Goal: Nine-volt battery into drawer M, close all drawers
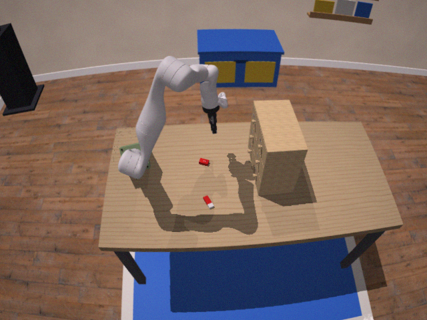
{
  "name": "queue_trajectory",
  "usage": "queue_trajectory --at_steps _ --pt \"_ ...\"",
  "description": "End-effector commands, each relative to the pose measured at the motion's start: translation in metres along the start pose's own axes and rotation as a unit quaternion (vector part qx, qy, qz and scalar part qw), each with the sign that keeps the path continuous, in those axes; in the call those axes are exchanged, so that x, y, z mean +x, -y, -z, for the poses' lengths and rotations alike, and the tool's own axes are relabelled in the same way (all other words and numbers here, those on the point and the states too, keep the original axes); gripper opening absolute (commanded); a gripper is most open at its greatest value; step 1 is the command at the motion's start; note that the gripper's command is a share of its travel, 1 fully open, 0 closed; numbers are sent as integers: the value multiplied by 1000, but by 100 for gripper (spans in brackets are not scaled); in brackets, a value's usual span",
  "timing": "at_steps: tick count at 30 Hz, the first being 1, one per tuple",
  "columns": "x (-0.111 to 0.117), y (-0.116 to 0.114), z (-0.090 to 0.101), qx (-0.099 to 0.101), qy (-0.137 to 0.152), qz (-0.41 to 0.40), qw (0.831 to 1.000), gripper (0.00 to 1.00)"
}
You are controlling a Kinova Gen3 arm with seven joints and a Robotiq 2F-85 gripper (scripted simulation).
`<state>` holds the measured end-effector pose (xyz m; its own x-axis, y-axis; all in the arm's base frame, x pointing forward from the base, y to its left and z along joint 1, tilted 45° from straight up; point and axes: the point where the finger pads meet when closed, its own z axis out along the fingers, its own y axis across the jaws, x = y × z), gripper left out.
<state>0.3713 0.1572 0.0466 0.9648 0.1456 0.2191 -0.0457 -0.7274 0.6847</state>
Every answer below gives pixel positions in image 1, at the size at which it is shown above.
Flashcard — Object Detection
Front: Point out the wooden chest of drawers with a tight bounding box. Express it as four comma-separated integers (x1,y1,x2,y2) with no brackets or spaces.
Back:
253,100,308,195

